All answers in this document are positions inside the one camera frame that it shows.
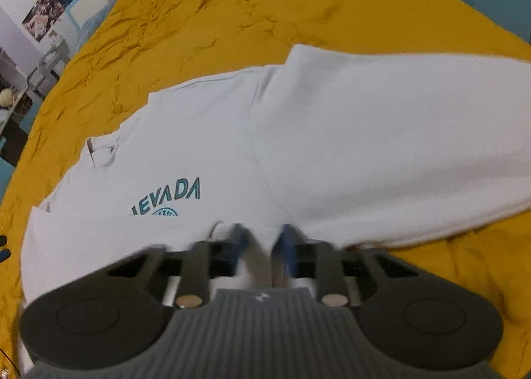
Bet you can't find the mustard yellow quilt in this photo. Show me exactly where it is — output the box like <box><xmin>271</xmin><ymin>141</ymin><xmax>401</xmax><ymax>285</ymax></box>
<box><xmin>1</xmin><ymin>0</ymin><xmax>530</xmax><ymax>378</ymax></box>

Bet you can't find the round white lamp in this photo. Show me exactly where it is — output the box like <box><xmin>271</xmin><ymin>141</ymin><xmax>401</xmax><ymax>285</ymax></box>
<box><xmin>0</xmin><ymin>88</ymin><xmax>15</xmax><ymax>108</ymax></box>

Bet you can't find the blue pillow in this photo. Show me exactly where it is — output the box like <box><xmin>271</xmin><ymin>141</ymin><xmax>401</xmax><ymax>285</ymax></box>
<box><xmin>76</xmin><ymin>0</ymin><xmax>118</xmax><ymax>51</ymax></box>

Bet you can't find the white Nevada sweatshirt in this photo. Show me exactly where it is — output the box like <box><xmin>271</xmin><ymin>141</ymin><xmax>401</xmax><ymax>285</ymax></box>
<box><xmin>16</xmin><ymin>43</ymin><xmax>531</xmax><ymax>376</ymax></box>

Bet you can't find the cluttered desk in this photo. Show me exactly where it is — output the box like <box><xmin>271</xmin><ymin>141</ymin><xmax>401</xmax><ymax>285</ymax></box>
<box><xmin>1</xmin><ymin>86</ymin><xmax>33</xmax><ymax>167</ymax></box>

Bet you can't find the grey metal chair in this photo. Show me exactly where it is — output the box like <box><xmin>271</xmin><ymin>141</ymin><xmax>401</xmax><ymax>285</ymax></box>
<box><xmin>26</xmin><ymin>36</ymin><xmax>70</xmax><ymax>100</ymax></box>

